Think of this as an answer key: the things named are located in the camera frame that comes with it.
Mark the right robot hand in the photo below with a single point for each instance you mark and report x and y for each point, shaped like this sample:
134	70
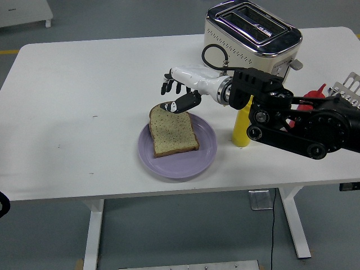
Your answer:
194	77

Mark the brown bread slice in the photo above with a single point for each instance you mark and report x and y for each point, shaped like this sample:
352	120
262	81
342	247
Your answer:
173	133

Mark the cream and chrome toaster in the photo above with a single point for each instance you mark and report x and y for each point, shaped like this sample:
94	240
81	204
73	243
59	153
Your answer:
247	47

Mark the purple round plate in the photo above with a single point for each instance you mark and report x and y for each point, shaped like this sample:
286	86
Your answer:
180	166

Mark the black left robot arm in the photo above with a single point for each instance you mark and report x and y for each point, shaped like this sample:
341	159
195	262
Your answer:
5	205

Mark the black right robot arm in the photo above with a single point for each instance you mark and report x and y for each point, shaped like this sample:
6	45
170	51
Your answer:
295	121

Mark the small metal floor plate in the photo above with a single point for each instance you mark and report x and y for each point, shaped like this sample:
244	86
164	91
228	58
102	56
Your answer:
260	200

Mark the yellow squeeze bottle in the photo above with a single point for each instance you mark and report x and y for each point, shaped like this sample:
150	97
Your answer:
240	132

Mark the red squeeze bottle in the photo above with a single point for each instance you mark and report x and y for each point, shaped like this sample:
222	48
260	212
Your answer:
316	92

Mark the silver metal toast rack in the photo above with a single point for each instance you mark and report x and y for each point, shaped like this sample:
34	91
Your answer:
348	87

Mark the white table leg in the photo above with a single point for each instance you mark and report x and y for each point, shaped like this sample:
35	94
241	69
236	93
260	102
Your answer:
94	233
295	225

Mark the white cabinet with feet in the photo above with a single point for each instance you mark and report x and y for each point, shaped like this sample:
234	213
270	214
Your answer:
22	11

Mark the black table control panel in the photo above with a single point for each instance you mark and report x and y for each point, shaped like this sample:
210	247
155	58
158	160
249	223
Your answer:
348	187

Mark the large metal base plate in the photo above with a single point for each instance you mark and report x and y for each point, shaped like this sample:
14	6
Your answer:
188	265

